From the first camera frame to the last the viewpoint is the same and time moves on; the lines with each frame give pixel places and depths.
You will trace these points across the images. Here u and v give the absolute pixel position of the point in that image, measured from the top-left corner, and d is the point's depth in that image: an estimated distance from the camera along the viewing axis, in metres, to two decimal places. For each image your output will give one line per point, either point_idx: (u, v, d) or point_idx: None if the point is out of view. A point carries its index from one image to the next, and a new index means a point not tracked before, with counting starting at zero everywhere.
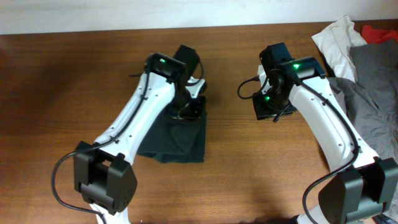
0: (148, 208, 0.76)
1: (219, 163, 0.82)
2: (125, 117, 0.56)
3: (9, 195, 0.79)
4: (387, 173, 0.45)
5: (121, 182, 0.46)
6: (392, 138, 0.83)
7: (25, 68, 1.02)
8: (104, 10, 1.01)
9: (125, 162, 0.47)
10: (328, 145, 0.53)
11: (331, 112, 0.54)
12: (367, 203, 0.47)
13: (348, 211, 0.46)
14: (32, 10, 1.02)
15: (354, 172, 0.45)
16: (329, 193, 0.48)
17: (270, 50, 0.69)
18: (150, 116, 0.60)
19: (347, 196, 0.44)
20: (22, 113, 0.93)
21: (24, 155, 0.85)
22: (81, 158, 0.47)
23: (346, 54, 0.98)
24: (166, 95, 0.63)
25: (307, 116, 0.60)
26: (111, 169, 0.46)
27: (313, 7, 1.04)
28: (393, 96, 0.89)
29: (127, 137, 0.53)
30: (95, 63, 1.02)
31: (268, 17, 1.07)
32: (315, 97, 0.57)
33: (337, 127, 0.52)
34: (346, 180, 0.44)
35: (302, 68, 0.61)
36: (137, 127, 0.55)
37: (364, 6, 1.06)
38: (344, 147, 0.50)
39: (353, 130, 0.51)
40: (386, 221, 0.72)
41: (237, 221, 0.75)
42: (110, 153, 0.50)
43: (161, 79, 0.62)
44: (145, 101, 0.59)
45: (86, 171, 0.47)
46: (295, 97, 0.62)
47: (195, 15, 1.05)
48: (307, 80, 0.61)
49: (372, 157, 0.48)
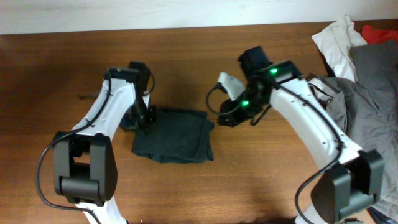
0: (148, 208, 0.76)
1: (219, 163, 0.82)
2: (97, 107, 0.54)
3: (9, 195, 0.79)
4: (373, 165, 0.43)
5: (104, 159, 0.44)
6: (393, 139, 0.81)
7: (26, 68, 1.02)
8: (104, 10, 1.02)
9: (104, 137, 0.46)
10: (313, 145, 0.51)
11: (314, 114, 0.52)
12: (358, 197, 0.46)
13: (341, 208, 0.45)
14: (32, 10, 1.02)
15: (339, 167, 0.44)
16: (320, 194, 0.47)
17: (249, 54, 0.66)
18: (118, 111, 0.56)
19: (338, 193, 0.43)
20: (21, 113, 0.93)
21: (24, 155, 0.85)
22: (60, 145, 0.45)
23: (346, 54, 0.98)
24: (130, 94, 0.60)
25: (291, 119, 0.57)
26: (91, 147, 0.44)
27: (313, 7, 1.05)
28: (394, 96, 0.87)
29: (102, 122, 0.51)
30: (95, 63, 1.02)
31: (268, 17, 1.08)
32: (295, 99, 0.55)
33: (318, 124, 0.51)
34: (333, 177, 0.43)
35: (282, 73, 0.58)
36: (111, 114, 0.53)
37: (363, 6, 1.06)
38: (329, 145, 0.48)
39: (334, 126, 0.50)
40: (386, 221, 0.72)
41: (237, 221, 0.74)
42: (86, 134, 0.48)
43: (121, 81, 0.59)
44: (111, 96, 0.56)
45: (66, 160, 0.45)
46: (277, 101, 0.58)
47: (195, 15, 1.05)
48: (286, 84, 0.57)
49: (356, 151, 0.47)
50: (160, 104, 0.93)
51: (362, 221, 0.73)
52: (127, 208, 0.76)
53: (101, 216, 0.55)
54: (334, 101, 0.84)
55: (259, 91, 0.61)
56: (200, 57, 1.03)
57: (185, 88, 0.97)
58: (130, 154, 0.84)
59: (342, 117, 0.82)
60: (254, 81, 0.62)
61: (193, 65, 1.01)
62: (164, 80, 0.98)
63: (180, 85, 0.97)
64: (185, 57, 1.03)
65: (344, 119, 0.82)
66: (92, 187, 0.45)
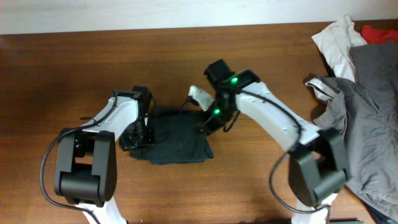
0: (148, 208, 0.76)
1: (219, 163, 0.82)
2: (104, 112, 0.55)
3: (9, 195, 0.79)
4: (332, 141, 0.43)
5: (108, 156, 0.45)
6: (392, 139, 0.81)
7: (26, 68, 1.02)
8: (104, 10, 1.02)
9: (109, 133, 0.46)
10: (278, 137, 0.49)
11: (273, 107, 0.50)
12: (331, 177, 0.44)
13: (315, 188, 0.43)
14: (32, 10, 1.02)
15: (302, 147, 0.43)
16: (295, 177, 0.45)
17: (211, 68, 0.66)
18: (122, 123, 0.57)
19: (307, 172, 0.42)
20: (21, 112, 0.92)
21: (24, 154, 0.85)
22: (65, 140, 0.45)
23: (346, 54, 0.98)
24: (132, 111, 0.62)
25: (256, 119, 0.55)
26: (96, 142, 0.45)
27: (313, 7, 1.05)
28: (394, 96, 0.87)
29: (107, 123, 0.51)
30: (94, 63, 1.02)
31: (268, 17, 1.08)
32: (254, 98, 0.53)
33: (276, 115, 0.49)
34: (298, 158, 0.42)
35: (242, 83, 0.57)
36: (115, 119, 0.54)
37: (363, 6, 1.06)
38: (290, 130, 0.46)
39: (291, 114, 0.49)
40: (386, 221, 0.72)
41: (237, 221, 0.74)
42: (91, 132, 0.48)
43: (125, 98, 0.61)
44: (117, 107, 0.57)
45: (70, 155, 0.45)
46: (242, 106, 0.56)
47: (194, 15, 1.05)
48: (247, 88, 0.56)
49: (315, 131, 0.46)
50: (160, 104, 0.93)
51: (362, 221, 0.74)
52: (127, 208, 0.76)
53: (101, 217, 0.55)
54: (334, 101, 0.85)
55: (226, 100, 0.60)
56: (200, 57, 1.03)
57: (185, 88, 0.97)
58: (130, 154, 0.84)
59: (342, 117, 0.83)
60: (220, 92, 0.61)
61: (193, 65, 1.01)
62: (164, 80, 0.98)
63: (180, 85, 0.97)
64: (185, 57, 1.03)
65: (344, 119, 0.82)
66: (92, 184, 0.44)
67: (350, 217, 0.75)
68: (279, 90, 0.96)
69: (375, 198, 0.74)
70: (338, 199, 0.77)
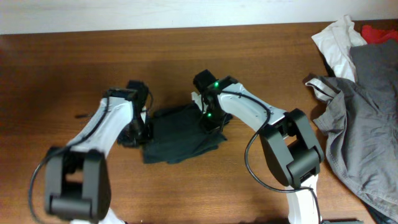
0: (148, 208, 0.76)
1: (218, 163, 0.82)
2: (94, 122, 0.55)
3: (9, 195, 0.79)
4: (296, 120, 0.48)
5: (99, 177, 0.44)
6: (392, 138, 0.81)
7: (26, 68, 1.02)
8: (104, 10, 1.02)
9: (98, 153, 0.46)
10: (254, 124, 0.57)
11: (247, 100, 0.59)
12: (303, 154, 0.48)
13: (288, 165, 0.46)
14: (32, 10, 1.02)
15: (270, 127, 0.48)
16: (270, 158, 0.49)
17: (198, 78, 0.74)
18: (115, 129, 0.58)
19: (275, 149, 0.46)
20: (21, 113, 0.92)
21: (24, 155, 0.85)
22: (53, 163, 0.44)
23: (346, 54, 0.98)
24: (126, 112, 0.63)
25: (236, 113, 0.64)
26: (86, 163, 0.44)
27: (313, 6, 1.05)
28: (394, 96, 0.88)
29: (98, 136, 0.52)
30: (94, 63, 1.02)
31: (268, 17, 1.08)
32: (232, 95, 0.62)
33: (249, 105, 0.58)
34: (267, 136, 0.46)
35: (222, 84, 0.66)
36: (106, 130, 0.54)
37: (362, 6, 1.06)
38: (260, 114, 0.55)
39: (263, 102, 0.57)
40: (386, 221, 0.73)
41: (237, 221, 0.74)
42: (79, 150, 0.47)
43: (120, 99, 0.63)
44: (109, 112, 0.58)
45: (58, 178, 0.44)
46: (224, 105, 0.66)
47: (195, 15, 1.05)
48: (226, 88, 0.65)
49: (282, 113, 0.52)
50: (161, 104, 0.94)
51: (361, 221, 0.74)
52: (127, 208, 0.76)
53: None
54: (334, 101, 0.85)
55: (211, 102, 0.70)
56: (200, 57, 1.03)
57: (185, 88, 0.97)
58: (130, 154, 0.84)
59: (342, 117, 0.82)
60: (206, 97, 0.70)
61: (193, 65, 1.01)
62: (164, 80, 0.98)
63: (180, 85, 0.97)
64: (185, 57, 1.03)
65: (344, 119, 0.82)
66: (83, 206, 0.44)
67: (349, 217, 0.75)
68: (279, 90, 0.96)
69: (375, 198, 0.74)
70: (337, 199, 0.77)
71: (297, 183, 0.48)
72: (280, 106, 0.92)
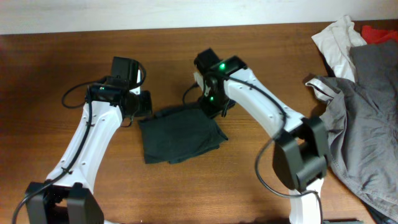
0: (148, 208, 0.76)
1: (218, 163, 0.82)
2: (77, 144, 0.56)
3: (9, 195, 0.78)
4: (314, 128, 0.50)
5: (83, 213, 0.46)
6: (393, 139, 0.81)
7: (27, 68, 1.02)
8: (104, 10, 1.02)
9: (81, 190, 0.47)
10: (262, 120, 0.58)
11: (260, 95, 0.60)
12: (313, 161, 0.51)
13: (298, 172, 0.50)
14: (32, 11, 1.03)
15: (286, 135, 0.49)
16: (281, 163, 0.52)
17: (200, 57, 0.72)
18: (102, 142, 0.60)
19: (290, 157, 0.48)
20: (21, 113, 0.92)
21: (24, 154, 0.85)
22: (36, 200, 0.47)
23: (346, 54, 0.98)
24: (113, 118, 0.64)
25: (241, 103, 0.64)
26: (69, 201, 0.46)
27: (313, 7, 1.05)
28: (394, 96, 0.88)
29: (81, 165, 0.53)
30: (94, 63, 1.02)
31: (268, 17, 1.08)
32: (242, 85, 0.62)
33: (262, 101, 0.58)
34: (283, 145, 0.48)
35: (230, 70, 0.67)
36: (89, 153, 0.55)
37: (362, 6, 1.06)
38: (276, 116, 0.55)
39: (278, 102, 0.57)
40: (386, 221, 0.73)
41: (237, 221, 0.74)
42: (61, 185, 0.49)
43: (102, 104, 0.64)
44: (92, 127, 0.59)
45: (43, 213, 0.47)
46: (229, 91, 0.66)
47: (195, 16, 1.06)
48: (235, 75, 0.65)
49: (300, 118, 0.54)
50: (161, 104, 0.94)
51: (362, 221, 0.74)
52: (127, 208, 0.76)
53: None
54: (333, 101, 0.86)
55: (214, 86, 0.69)
56: None
57: (185, 88, 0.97)
58: (131, 154, 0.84)
59: (342, 117, 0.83)
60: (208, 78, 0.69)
61: (193, 65, 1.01)
62: (164, 81, 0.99)
63: (180, 85, 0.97)
64: (185, 57, 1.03)
65: (344, 119, 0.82)
66: None
67: (349, 217, 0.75)
68: (279, 90, 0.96)
69: (375, 198, 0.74)
70: (338, 199, 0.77)
71: (304, 188, 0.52)
72: None
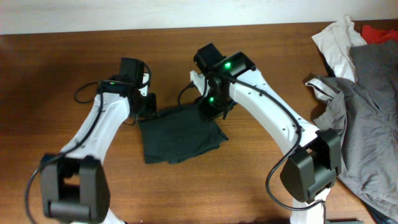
0: (148, 208, 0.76)
1: (218, 163, 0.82)
2: (89, 124, 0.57)
3: (9, 195, 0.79)
4: (329, 143, 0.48)
5: (96, 182, 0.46)
6: (393, 139, 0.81)
7: (27, 68, 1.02)
8: (104, 10, 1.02)
9: (94, 160, 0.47)
10: (273, 129, 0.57)
11: (270, 102, 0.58)
12: (323, 175, 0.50)
13: (308, 187, 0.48)
14: (32, 11, 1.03)
15: (303, 152, 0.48)
16: (290, 178, 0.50)
17: (201, 55, 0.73)
18: (112, 127, 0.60)
19: (305, 174, 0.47)
20: (21, 113, 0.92)
21: (25, 154, 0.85)
22: (48, 171, 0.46)
23: (346, 54, 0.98)
24: (122, 109, 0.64)
25: (249, 107, 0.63)
26: (81, 171, 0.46)
27: (313, 7, 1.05)
28: (393, 96, 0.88)
29: (93, 141, 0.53)
30: (94, 63, 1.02)
31: (268, 17, 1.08)
32: (252, 91, 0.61)
33: (274, 110, 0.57)
34: (297, 162, 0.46)
35: (236, 69, 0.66)
36: (102, 132, 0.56)
37: (362, 6, 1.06)
38: (289, 129, 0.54)
39: (291, 112, 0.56)
40: (386, 221, 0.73)
41: (237, 221, 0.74)
42: (74, 157, 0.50)
43: (114, 95, 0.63)
44: (104, 112, 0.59)
45: (55, 183, 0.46)
46: (235, 93, 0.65)
47: (195, 16, 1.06)
48: (243, 79, 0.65)
49: (314, 132, 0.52)
50: (161, 104, 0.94)
51: (362, 221, 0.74)
52: (127, 208, 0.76)
53: None
54: (333, 101, 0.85)
55: (217, 86, 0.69)
56: None
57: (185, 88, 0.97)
58: (131, 154, 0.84)
59: (342, 117, 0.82)
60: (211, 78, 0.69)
61: (193, 65, 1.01)
62: (164, 81, 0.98)
63: (180, 85, 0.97)
64: (185, 57, 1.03)
65: (344, 119, 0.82)
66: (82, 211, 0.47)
67: (349, 217, 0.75)
68: (279, 90, 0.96)
69: (375, 198, 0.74)
70: (338, 199, 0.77)
71: (312, 200, 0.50)
72: None
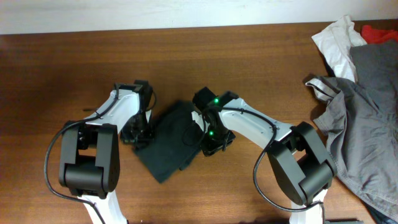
0: (148, 208, 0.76)
1: (218, 163, 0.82)
2: (106, 106, 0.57)
3: (9, 195, 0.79)
4: (305, 135, 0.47)
5: (112, 145, 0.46)
6: (392, 139, 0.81)
7: (26, 68, 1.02)
8: (104, 10, 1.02)
9: (112, 126, 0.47)
10: (258, 139, 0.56)
11: (251, 117, 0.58)
12: (314, 170, 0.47)
13: (300, 182, 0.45)
14: (32, 10, 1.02)
15: (278, 144, 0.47)
16: (278, 174, 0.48)
17: (198, 96, 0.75)
18: (124, 114, 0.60)
19: (286, 165, 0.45)
20: (21, 113, 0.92)
21: (25, 154, 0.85)
22: (70, 134, 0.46)
23: (346, 54, 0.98)
24: (133, 102, 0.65)
25: (239, 130, 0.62)
26: (100, 135, 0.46)
27: (313, 7, 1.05)
28: (393, 96, 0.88)
29: (110, 116, 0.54)
30: (94, 63, 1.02)
31: (268, 17, 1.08)
32: (234, 112, 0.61)
33: (254, 121, 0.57)
34: (276, 155, 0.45)
35: (222, 101, 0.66)
36: (117, 114, 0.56)
37: (362, 6, 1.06)
38: (266, 131, 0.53)
39: (268, 117, 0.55)
40: (386, 221, 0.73)
41: (237, 221, 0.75)
42: (94, 124, 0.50)
43: (127, 91, 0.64)
44: (119, 100, 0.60)
45: (74, 147, 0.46)
46: (226, 122, 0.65)
47: (195, 16, 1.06)
48: (227, 105, 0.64)
49: (288, 127, 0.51)
50: (161, 104, 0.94)
51: (361, 221, 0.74)
52: (127, 208, 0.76)
53: (103, 211, 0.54)
54: (334, 101, 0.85)
55: (211, 119, 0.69)
56: (200, 58, 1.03)
57: (185, 88, 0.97)
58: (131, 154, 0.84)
59: (342, 117, 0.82)
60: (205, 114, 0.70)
61: (193, 65, 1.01)
62: (164, 81, 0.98)
63: (179, 85, 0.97)
64: (185, 57, 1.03)
65: (344, 119, 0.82)
66: (95, 178, 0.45)
67: (349, 217, 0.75)
68: (279, 90, 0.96)
69: (375, 197, 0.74)
70: (338, 198, 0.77)
71: (310, 200, 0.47)
72: (279, 106, 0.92)
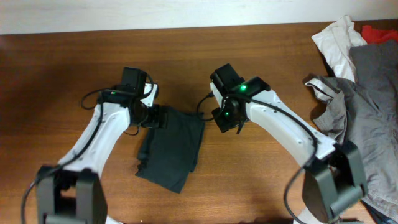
0: (148, 208, 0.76)
1: (219, 164, 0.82)
2: (86, 138, 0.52)
3: (9, 195, 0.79)
4: (349, 155, 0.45)
5: (93, 194, 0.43)
6: (392, 138, 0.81)
7: (27, 68, 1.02)
8: (104, 10, 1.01)
9: (92, 173, 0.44)
10: (290, 145, 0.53)
11: (286, 118, 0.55)
12: (349, 193, 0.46)
13: (331, 205, 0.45)
14: (30, 10, 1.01)
15: (318, 164, 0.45)
16: (311, 192, 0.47)
17: (220, 75, 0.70)
18: (112, 137, 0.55)
19: (324, 187, 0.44)
20: (21, 114, 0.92)
21: (25, 155, 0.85)
22: (44, 183, 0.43)
23: (346, 54, 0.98)
24: (122, 119, 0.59)
25: (267, 127, 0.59)
26: (79, 183, 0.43)
27: (314, 7, 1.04)
28: (393, 96, 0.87)
29: (92, 151, 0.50)
30: (94, 63, 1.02)
31: (268, 18, 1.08)
32: (266, 107, 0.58)
33: (288, 124, 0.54)
34: (316, 175, 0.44)
35: (251, 90, 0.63)
36: (101, 144, 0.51)
37: (363, 6, 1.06)
38: (305, 142, 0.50)
39: (307, 127, 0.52)
40: (386, 221, 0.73)
41: (237, 221, 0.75)
42: (72, 168, 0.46)
43: (115, 104, 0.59)
44: (104, 122, 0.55)
45: (51, 196, 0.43)
46: (250, 114, 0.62)
47: (194, 17, 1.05)
48: (257, 98, 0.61)
49: (331, 144, 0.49)
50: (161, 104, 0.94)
51: (361, 221, 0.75)
52: (127, 208, 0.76)
53: None
54: (333, 101, 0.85)
55: (235, 107, 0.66)
56: (200, 58, 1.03)
57: (185, 88, 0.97)
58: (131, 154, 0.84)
59: (342, 117, 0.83)
60: (227, 101, 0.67)
61: (193, 66, 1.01)
62: (164, 81, 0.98)
63: (180, 85, 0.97)
64: (185, 58, 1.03)
65: (344, 119, 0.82)
66: None
67: (349, 217, 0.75)
68: (279, 90, 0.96)
69: (375, 198, 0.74)
70: None
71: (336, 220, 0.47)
72: None
